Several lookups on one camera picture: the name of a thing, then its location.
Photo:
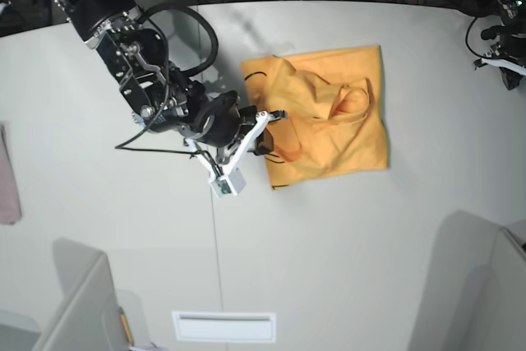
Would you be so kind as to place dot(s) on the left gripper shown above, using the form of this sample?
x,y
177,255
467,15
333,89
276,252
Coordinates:
x,y
508,43

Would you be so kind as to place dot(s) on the pink folded cloth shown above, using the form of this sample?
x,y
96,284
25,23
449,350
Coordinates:
x,y
10,200

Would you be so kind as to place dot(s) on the grey bin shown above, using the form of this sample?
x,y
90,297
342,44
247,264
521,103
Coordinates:
x,y
501,320
58,296

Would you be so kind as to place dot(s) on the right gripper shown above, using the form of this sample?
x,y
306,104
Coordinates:
x,y
219,122

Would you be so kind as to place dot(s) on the grey bin right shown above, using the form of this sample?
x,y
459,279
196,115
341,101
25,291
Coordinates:
x,y
501,320

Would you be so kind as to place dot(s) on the white label plate on table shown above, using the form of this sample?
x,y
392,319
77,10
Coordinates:
x,y
225,327

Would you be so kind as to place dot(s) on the orange T-shirt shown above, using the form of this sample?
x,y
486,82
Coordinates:
x,y
333,102

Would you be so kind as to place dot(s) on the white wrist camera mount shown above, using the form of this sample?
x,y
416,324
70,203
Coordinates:
x,y
501,63
225,177

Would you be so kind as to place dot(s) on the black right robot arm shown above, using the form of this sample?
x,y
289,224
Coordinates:
x,y
163,96

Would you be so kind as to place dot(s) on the orange pencil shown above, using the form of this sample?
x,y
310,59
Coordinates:
x,y
126,327

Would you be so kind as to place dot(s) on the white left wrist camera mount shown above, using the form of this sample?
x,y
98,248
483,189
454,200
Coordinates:
x,y
501,63

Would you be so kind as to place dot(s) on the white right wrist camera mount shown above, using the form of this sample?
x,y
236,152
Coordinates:
x,y
225,177

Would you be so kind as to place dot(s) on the grey bin left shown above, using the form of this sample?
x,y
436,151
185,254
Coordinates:
x,y
58,296

